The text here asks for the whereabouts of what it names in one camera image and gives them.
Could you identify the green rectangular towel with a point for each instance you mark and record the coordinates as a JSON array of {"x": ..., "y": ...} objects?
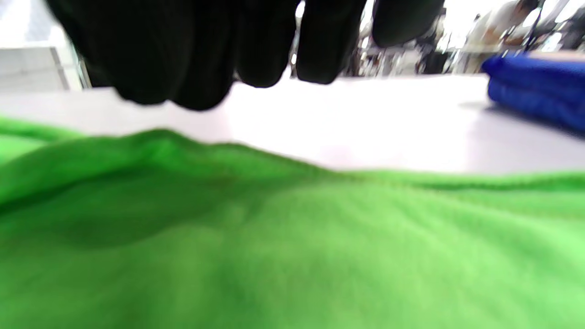
[{"x": 292, "y": 251}]

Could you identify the person's right hand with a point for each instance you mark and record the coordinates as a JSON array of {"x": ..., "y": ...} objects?
[{"x": 183, "y": 45}]

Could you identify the blue rectangular towel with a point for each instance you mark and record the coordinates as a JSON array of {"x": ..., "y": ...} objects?
[{"x": 539, "y": 87}]

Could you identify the orange rectangular towel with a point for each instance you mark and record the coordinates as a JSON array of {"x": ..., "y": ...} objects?
[{"x": 562, "y": 55}]

